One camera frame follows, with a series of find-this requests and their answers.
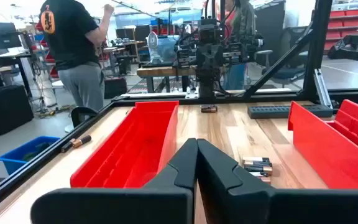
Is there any white tabletop appliance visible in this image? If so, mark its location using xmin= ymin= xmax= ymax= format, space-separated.
xmin=146 ymin=30 xmax=165 ymax=65

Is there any black floor cabinet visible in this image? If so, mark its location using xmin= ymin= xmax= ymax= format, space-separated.
xmin=0 ymin=84 xmax=34 ymax=136

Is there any shelf with red bins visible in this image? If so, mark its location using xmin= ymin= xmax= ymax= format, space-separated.
xmin=323 ymin=8 xmax=358 ymax=52

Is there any person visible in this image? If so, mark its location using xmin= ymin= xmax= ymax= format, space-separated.
xmin=39 ymin=0 xmax=116 ymax=113
xmin=223 ymin=0 xmax=257 ymax=91

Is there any black desk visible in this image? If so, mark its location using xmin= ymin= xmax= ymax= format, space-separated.
xmin=0 ymin=52 xmax=34 ymax=98

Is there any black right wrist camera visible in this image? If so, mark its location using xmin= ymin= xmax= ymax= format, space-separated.
xmin=198 ymin=19 xmax=223 ymax=45

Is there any blue plastic bin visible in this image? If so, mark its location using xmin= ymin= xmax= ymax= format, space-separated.
xmin=0 ymin=135 xmax=61 ymax=176

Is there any wooden workbench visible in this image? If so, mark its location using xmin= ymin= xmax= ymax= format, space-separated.
xmin=136 ymin=65 xmax=198 ymax=93

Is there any grey battery holder strip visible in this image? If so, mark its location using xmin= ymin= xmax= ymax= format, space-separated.
xmin=247 ymin=104 xmax=334 ymax=119

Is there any red plastic bin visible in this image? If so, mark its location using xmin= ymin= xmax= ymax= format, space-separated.
xmin=70 ymin=100 xmax=180 ymax=189
xmin=287 ymin=99 xmax=358 ymax=190

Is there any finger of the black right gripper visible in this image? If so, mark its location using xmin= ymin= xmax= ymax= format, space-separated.
xmin=196 ymin=46 xmax=211 ymax=78
xmin=209 ymin=46 xmax=224 ymax=78

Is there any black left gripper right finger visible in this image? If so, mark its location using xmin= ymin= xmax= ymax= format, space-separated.
xmin=196 ymin=139 xmax=358 ymax=224

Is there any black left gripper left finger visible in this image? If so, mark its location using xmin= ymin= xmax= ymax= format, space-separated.
xmin=30 ymin=138 xmax=198 ymax=224

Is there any black case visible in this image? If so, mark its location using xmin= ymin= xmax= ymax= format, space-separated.
xmin=103 ymin=77 xmax=128 ymax=100

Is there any black office chair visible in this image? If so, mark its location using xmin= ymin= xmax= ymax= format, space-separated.
xmin=255 ymin=26 xmax=310 ymax=91

